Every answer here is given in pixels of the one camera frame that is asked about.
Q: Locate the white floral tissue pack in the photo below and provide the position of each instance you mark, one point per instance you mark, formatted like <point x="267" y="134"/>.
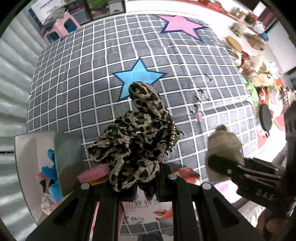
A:
<point x="142" y="211"/>

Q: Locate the grey checked star blanket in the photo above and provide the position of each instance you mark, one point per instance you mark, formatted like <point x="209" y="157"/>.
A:
<point x="80" y="84"/>

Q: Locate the grey storage box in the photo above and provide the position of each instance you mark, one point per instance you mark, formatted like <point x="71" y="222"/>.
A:
<point x="48" y="164"/>

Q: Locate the pink black headband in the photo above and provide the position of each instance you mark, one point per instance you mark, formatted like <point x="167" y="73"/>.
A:
<point x="45" y="182"/>

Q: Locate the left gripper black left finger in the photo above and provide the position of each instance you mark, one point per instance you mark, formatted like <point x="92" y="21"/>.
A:
<point x="87" y="210"/>

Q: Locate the leopard print scarf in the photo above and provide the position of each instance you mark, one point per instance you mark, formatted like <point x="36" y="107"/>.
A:
<point x="134" y="146"/>

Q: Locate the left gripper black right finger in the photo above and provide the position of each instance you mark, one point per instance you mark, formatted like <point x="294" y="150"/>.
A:
<point x="202" y="212"/>

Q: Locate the white printed bag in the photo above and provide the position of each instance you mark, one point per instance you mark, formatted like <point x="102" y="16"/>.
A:
<point x="43" y="9"/>

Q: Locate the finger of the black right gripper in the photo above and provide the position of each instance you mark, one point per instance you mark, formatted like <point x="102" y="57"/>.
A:
<point x="223" y="165"/>

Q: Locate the green snack bag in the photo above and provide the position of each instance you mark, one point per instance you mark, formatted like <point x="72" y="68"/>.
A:
<point x="253" y="97"/>

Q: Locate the glass jar with gold lid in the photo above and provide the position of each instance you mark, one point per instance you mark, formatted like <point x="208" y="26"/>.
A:
<point x="233" y="47"/>

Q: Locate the pink plastic stool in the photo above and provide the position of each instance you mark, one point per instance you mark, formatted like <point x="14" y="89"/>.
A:
<point x="60" y="28"/>

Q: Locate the white polka dot scrunchie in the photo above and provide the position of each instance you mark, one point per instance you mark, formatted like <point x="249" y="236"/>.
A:
<point x="47" y="205"/>

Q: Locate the pink sponge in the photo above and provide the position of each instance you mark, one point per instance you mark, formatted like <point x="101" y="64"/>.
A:
<point x="94" y="175"/>

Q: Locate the beige sock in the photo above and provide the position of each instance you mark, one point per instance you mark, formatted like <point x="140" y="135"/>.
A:
<point x="224" y="144"/>

